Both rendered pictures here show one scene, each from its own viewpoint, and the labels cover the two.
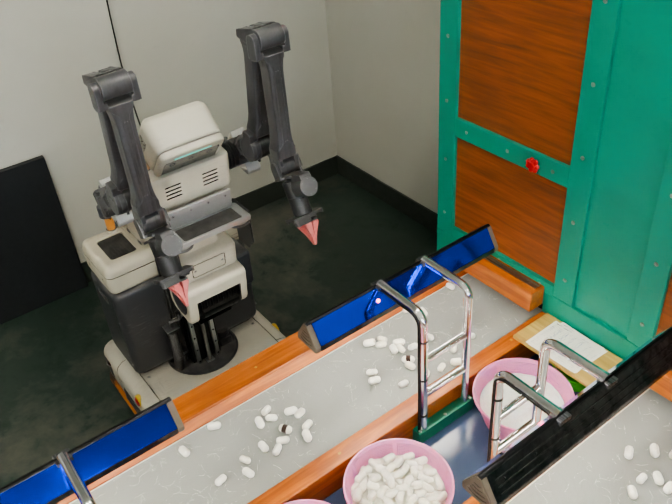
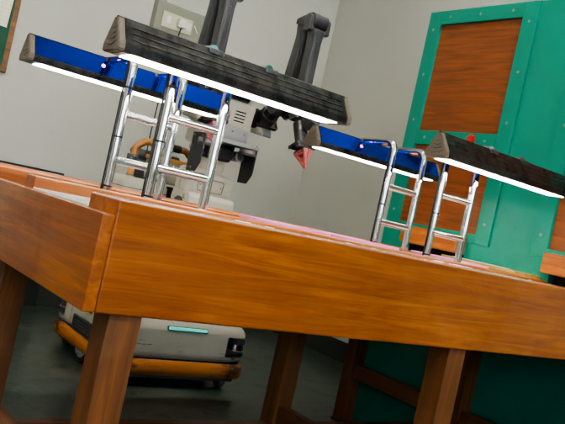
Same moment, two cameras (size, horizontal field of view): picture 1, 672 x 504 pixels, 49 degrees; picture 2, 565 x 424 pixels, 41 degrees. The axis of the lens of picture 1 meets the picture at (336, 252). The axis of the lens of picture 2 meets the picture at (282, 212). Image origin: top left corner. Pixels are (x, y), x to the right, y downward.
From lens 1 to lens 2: 1.92 m
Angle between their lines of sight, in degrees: 36
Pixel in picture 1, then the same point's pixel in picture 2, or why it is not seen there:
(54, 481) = (150, 80)
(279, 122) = (307, 76)
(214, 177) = (241, 119)
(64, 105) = (97, 147)
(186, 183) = not seen: hidden behind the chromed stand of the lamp
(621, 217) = (530, 157)
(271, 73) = (314, 40)
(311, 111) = not seen: hidden behind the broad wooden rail
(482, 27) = (448, 64)
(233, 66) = not seen: hidden behind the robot
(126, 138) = (225, 16)
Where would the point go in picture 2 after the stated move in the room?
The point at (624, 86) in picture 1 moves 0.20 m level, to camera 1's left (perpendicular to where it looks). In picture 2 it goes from (537, 68) to (485, 56)
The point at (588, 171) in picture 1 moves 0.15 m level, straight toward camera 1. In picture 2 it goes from (509, 130) to (508, 124)
